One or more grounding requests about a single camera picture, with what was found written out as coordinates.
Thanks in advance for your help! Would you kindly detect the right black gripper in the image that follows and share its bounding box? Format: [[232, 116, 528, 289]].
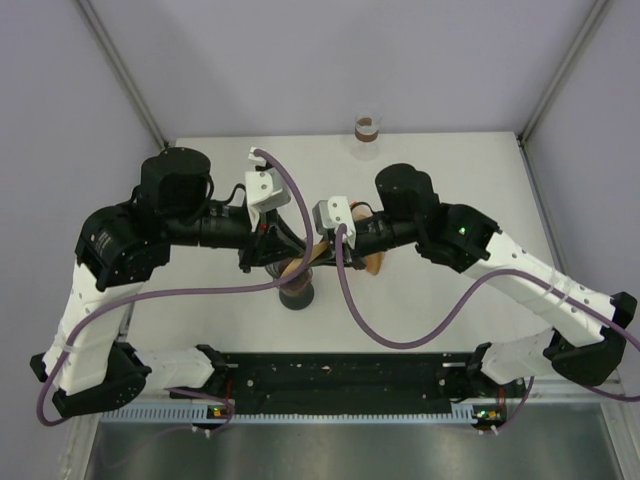
[[305, 214, 420, 272]]

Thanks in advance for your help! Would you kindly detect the brown paper coffee filter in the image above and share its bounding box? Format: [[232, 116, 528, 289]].
[[280, 241, 328, 279]]

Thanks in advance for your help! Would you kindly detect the glass carafe red collar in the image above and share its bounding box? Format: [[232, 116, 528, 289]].
[[279, 269, 315, 311]]

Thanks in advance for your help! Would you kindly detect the glass cup with coffee grounds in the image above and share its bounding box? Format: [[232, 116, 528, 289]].
[[353, 104, 382, 161]]

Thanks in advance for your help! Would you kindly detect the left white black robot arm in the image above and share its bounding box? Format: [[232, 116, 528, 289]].
[[30, 147, 312, 427]]

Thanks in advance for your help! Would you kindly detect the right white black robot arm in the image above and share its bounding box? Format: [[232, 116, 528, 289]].
[[313, 164, 637, 396]]

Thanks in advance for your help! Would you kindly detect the stack of brown filters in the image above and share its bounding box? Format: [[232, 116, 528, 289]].
[[350, 202, 385, 276]]

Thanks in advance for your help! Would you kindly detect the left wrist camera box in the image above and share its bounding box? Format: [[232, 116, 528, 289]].
[[245, 169, 291, 232]]

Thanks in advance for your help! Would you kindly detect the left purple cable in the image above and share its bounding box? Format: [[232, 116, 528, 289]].
[[35, 147, 315, 441]]

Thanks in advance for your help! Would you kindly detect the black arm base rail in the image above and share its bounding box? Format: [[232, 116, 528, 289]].
[[201, 353, 525, 415]]

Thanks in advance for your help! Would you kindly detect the grey slotted cable duct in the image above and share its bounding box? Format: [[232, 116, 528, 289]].
[[101, 402, 478, 425]]

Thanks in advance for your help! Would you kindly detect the left aluminium frame post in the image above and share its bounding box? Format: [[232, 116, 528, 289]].
[[72, 0, 170, 149]]

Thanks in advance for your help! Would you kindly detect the aluminium frame post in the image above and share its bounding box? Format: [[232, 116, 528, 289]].
[[517, 0, 614, 148], [72, 0, 170, 149]]

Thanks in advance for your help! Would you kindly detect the right aluminium frame post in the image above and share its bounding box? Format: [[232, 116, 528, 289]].
[[517, 0, 614, 148]]

